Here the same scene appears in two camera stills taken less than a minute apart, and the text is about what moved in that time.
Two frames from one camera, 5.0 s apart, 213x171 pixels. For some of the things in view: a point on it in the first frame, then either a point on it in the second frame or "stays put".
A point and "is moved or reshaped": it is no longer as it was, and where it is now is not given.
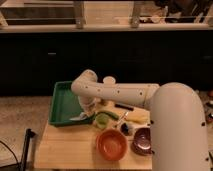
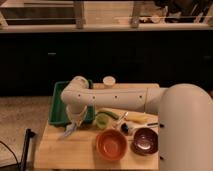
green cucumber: (107, 113) stays put
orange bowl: (111, 144) stays put
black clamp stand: (28, 135) stays put
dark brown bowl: (142, 141) stays put
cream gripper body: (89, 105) → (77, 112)
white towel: (82, 117) is moved or reshaped
